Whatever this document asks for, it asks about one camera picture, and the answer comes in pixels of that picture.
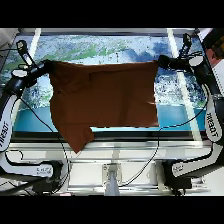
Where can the black garment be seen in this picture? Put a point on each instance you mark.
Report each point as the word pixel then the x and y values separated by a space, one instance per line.
pixel 215 37

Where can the brown shirt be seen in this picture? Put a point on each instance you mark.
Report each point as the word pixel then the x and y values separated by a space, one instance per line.
pixel 103 96

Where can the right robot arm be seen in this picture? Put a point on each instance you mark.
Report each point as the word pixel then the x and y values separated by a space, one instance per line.
pixel 213 123

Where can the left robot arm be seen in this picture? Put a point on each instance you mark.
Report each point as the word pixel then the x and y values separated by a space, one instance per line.
pixel 6 123

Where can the red garment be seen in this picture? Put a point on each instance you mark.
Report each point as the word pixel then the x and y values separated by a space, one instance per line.
pixel 218 53

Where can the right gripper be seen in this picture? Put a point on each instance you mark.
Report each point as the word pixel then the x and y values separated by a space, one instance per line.
pixel 166 62

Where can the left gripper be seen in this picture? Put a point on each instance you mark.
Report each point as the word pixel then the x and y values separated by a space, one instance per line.
pixel 42 68

